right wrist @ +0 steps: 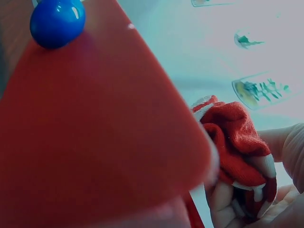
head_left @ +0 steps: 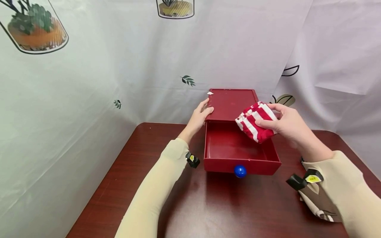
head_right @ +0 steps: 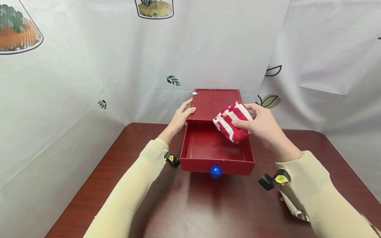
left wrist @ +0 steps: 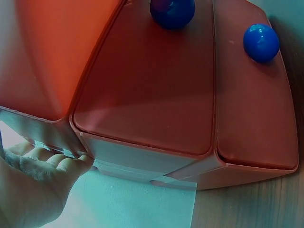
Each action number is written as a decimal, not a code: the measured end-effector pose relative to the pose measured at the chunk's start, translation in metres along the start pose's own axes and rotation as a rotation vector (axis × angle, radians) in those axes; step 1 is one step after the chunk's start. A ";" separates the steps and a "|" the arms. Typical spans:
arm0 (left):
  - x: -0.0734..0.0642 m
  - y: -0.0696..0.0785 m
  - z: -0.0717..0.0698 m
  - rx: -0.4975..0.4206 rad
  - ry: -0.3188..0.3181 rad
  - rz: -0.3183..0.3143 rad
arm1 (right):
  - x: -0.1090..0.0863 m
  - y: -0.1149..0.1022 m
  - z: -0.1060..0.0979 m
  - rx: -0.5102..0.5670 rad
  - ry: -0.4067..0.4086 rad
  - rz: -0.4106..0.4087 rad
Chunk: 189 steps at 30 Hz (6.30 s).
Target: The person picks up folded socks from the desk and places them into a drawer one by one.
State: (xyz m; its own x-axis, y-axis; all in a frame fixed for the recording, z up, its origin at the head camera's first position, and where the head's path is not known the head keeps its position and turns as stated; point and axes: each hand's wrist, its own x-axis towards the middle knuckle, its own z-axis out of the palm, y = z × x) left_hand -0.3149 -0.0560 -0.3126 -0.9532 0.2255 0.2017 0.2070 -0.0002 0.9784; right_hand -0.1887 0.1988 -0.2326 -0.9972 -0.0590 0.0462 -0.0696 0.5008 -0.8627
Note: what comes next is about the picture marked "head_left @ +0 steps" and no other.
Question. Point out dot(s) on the person's left hand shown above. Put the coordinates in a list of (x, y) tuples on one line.
[(196, 120)]

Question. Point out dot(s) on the person's right hand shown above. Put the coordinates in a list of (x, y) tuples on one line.
[(290, 125)]

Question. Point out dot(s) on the person's left thumb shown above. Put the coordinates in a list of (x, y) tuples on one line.
[(209, 110)]

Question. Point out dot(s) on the person's right thumb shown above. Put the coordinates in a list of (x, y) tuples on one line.
[(266, 124)]

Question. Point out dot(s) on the person's right index finger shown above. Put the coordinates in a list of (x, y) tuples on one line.
[(276, 107)]

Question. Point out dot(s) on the person's left index finger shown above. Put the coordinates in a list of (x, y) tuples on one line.
[(204, 103)]

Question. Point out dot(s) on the red white striped cloth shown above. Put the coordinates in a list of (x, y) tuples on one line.
[(253, 124)]

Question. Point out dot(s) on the red drawer cabinet box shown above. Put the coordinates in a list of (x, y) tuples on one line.
[(229, 104)]

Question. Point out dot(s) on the person's left forearm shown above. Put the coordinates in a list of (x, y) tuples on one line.
[(157, 185)]

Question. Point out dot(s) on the person's right forearm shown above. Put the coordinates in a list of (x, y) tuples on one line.
[(351, 195)]

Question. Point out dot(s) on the red drawer with blue knob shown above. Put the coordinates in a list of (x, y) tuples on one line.
[(229, 148)]

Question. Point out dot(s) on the black wrist band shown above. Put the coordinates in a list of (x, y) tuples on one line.
[(193, 159), (306, 179)]

